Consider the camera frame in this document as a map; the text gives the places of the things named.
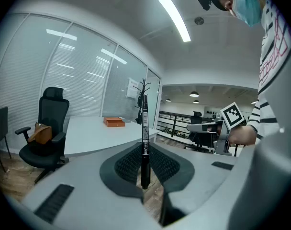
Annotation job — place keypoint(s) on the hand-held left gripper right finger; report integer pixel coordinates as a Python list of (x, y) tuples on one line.
[(195, 176)]

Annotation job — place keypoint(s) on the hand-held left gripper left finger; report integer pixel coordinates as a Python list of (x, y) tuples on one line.
[(83, 188)]

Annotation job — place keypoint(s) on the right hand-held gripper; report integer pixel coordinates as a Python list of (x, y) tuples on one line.
[(232, 115)]

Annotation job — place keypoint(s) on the black marker pen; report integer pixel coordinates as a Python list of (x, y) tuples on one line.
[(145, 138)]

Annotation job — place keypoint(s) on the orange box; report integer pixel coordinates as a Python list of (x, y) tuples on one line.
[(114, 122)]

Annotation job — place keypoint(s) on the person's right forearm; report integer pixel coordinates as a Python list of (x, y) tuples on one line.
[(243, 135)]

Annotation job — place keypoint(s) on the black mesh office chair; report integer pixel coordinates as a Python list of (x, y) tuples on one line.
[(198, 138)]

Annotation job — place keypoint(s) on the black office chair with headrest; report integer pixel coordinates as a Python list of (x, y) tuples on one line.
[(52, 118)]

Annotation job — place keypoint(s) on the black metal railing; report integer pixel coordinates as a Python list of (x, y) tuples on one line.
[(174, 121)]

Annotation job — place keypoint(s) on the black bag on coat rack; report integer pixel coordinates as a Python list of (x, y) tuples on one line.
[(138, 111)]

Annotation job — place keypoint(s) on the black coat rack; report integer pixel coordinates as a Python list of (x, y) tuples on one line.
[(143, 87)]

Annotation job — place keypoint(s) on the brown leather bag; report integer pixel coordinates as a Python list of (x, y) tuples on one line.
[(41, 133)]

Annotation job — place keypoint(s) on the white paper sheet on glass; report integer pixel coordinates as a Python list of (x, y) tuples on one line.
[(132, 87)]

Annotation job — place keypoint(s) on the person's striped shirt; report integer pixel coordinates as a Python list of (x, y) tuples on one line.
[(274, 68)]

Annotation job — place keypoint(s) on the dark side chair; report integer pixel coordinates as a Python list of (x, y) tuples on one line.
[(0, 126)]

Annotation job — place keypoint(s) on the long ceiling light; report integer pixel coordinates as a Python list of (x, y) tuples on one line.
[(174, 18)]

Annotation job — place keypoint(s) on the blue face mask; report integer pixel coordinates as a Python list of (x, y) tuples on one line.
[(247, 6)]

